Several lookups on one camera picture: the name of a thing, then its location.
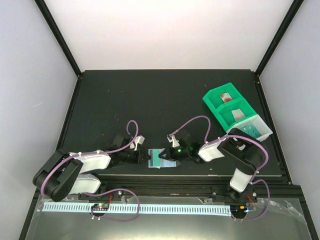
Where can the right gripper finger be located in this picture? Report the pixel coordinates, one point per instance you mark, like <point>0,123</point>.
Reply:
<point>164,153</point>
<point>166,158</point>

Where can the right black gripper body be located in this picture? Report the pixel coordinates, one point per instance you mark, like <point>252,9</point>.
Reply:
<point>178,154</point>

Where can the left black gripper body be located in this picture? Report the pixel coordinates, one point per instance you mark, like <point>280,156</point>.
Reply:
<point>134,159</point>

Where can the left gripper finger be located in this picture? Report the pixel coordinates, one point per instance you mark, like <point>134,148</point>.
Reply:
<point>146,153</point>
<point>147,157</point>

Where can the teal credit card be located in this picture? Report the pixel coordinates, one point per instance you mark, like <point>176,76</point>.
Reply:
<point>155,161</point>
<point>252,131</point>

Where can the black card holder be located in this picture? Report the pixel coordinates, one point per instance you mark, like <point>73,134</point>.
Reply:
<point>170,164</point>

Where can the white card black stripe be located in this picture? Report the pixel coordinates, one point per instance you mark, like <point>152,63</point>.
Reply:
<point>238,114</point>

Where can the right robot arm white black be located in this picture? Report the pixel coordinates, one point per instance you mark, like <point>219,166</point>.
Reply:
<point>245,151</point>

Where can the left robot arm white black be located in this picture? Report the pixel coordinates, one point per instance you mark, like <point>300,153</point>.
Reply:
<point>69,173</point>

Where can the red white card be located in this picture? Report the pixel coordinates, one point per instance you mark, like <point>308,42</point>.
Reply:
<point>225,97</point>

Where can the green bin middle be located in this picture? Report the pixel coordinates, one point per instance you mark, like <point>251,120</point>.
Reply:
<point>225,117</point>

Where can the green bin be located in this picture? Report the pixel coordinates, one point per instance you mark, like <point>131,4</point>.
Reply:
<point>217,97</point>
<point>225,117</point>

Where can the left controller board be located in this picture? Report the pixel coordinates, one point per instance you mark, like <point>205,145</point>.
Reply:
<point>100,207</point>

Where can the controller board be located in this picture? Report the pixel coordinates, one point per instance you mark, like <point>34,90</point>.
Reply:
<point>100,207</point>
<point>242,209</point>

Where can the green bin far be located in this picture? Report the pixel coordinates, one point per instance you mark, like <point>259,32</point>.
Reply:
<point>217,97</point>

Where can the white translucent bin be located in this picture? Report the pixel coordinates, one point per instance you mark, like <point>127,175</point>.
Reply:
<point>259,124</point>

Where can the right controller board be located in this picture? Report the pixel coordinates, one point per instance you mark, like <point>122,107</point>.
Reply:
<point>242,209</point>

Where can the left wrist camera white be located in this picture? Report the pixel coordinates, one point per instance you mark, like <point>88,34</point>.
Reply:
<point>137,141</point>

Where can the black aluminium rail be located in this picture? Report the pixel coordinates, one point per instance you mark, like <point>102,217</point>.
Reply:
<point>183,186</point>

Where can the white slotted cable duct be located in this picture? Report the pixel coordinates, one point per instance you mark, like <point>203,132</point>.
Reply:
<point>155,209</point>

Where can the left frame post black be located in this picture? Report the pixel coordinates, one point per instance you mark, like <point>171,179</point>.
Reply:
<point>48,17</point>

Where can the frame post black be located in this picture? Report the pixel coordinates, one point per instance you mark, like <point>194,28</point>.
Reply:
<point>282,29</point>
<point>48,17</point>

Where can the right frame post black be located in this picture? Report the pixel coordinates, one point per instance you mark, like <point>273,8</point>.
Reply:
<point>282,29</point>

